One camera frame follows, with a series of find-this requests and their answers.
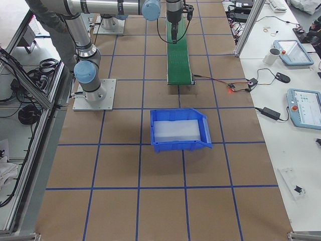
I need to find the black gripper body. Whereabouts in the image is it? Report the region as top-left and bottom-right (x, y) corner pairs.
(167, 11), (182, 24)

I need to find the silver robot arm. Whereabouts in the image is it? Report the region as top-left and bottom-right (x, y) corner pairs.
(27, 1), (161, 102)

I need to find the green conveyor belt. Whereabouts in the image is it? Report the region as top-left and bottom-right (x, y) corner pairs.
(165, 17), (195, 86)

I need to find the large black power brick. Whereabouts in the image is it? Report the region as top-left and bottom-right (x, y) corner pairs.
(232, 13), (249, 23)

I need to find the white foam pad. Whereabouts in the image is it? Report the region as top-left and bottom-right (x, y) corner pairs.
(153, 119), (201, 142)

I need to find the blue plastic bin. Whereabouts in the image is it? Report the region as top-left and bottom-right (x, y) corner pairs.
(150, 108), (213, 153)

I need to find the white mug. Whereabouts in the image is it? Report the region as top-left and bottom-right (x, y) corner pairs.
(263, 48), (280, 65)

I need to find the person in grey jacket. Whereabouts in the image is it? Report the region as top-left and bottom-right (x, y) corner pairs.
(26, 1), (77, 73)

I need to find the blue teach pendant far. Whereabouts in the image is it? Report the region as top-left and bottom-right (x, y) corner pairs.
(273, 40), (314, 66)

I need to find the blue teach pendant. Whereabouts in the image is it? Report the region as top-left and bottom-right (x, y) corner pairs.
(273, 40), (314, 66)
(286, 88), (320, 130)

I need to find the black computer mouse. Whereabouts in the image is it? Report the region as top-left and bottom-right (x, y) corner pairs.
(275, 72), (290, 83)

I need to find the black power adapter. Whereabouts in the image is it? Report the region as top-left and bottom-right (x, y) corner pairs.
(261, 107), (280, 120)

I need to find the blue teach pendant near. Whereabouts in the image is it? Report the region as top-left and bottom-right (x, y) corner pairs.
(286, 88), (320, 130)

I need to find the clear plastic bag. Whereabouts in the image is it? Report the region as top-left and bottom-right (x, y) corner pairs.
(277, 167), (306, 201)

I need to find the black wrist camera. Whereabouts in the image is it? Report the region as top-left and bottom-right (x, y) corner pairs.
(182, 4), (194, 21)

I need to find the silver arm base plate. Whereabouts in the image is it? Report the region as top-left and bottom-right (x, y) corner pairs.
(73, 79), (116, 111)
(93, 16), (125, 35)

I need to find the red black wire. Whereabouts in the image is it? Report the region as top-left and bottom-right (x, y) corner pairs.
(193, 73), (251, 93)

